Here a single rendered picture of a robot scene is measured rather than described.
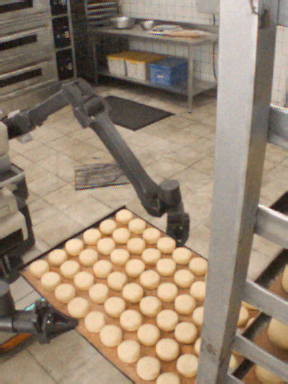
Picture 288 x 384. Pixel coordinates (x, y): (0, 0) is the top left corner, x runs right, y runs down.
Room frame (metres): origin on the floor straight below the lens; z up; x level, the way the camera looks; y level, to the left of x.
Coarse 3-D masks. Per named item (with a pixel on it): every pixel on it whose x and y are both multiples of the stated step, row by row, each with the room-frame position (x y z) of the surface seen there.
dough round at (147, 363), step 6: (144, 360) 0.46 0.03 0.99; (150, 360) 0.46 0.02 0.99; (156, 360) 0.46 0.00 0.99; (138, 366) 0.44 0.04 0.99; (144, 366) 0.44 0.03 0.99; (150, 366) 0.44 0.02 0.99; (156, 366) 0.44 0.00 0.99; (138, 372) 0.43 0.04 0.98; (144, 372) 0.43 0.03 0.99; (150, 372) 0.43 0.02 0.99; (156, 372) 0.43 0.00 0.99; (144, 378) 0.42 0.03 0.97; (150, 378) 0.42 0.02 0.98
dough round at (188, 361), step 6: (186, 354) 0.47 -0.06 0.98; (180, 360) 0.46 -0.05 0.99; (186, 360) 0.46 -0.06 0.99; (192, 360) 0.46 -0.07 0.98; (180, 366) 0.44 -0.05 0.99; (186, 366) 0.44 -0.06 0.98; (192, 366) 0.44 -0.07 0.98; (180, 372) 0.43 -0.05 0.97; (186, 372) 0.43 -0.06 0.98; (192, 372) 0.43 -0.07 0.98
